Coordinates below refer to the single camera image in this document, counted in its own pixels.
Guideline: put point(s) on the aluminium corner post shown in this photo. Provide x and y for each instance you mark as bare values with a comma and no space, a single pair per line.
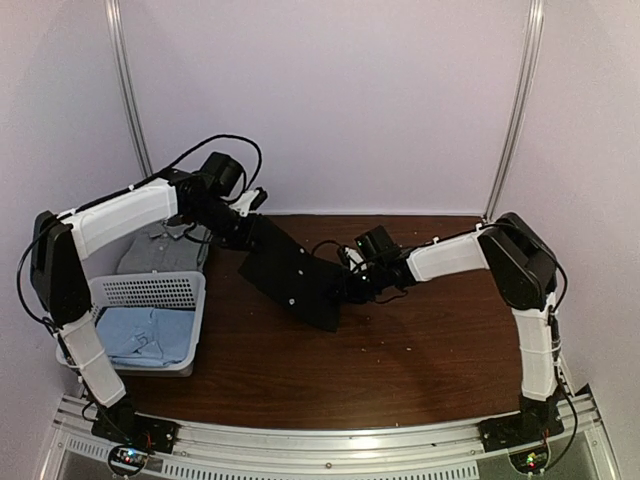
533,35
126,86

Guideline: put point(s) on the circuit board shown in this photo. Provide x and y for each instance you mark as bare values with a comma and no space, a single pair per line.
530,461
126,460

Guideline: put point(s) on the grey cloth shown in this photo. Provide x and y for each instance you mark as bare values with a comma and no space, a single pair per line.
162,248

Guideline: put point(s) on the right circuit board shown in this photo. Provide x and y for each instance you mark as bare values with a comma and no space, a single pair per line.
530,461

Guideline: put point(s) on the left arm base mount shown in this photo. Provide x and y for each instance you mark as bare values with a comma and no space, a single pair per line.
132,429

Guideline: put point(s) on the left aluminium corner post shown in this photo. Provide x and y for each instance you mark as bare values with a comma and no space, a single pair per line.
126,86

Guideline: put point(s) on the folded light blue shirt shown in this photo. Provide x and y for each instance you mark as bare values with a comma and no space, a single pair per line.
145,337

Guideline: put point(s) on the left circuit board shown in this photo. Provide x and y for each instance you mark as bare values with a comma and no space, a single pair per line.
126,460

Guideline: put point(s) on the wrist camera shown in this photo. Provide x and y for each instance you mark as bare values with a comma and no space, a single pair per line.
350,258
249,201

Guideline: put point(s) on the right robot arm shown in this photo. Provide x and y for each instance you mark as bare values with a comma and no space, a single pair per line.
527,274

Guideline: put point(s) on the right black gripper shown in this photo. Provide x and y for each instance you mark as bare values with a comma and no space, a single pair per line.
350,295

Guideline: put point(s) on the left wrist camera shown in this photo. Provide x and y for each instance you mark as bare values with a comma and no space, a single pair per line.
249,201

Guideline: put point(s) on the right aluminium corner post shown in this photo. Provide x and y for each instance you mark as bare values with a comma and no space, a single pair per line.
533,35

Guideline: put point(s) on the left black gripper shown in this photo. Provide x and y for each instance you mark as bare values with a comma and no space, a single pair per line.
242,242

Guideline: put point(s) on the front aluminium rail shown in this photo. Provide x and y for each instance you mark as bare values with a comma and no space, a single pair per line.
449,450

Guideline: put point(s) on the black long sleeve shirt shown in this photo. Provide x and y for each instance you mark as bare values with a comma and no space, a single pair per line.
281,269

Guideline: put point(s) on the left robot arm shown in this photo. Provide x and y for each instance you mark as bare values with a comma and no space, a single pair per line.
61,242

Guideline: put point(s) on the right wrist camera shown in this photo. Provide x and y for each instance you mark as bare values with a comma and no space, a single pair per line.
350,258

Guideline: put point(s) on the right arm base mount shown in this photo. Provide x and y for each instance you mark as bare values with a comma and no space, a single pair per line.
524,427

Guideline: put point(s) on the white plastic mesh basket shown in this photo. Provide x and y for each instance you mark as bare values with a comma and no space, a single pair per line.
184,290

